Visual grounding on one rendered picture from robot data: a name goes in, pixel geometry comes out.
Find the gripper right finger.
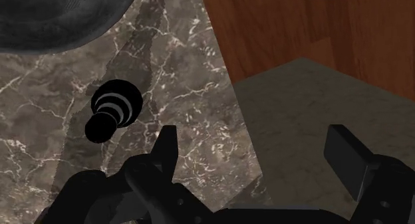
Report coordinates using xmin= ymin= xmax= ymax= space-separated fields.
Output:
xmin=323 ymin=124 xmax=415 ymax=224

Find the dark grey round bowl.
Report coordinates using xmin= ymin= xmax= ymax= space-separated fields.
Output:
xmin=0 ymin=0 xmax=138 ymax=55

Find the black ringed knob-shaped object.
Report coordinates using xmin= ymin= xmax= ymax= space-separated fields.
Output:
xmin=84 ymin=78 xmax=144 ymax=144

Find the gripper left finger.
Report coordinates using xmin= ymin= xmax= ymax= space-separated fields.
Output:
xmin=33 ymin=124 xmax=215 ymax=224

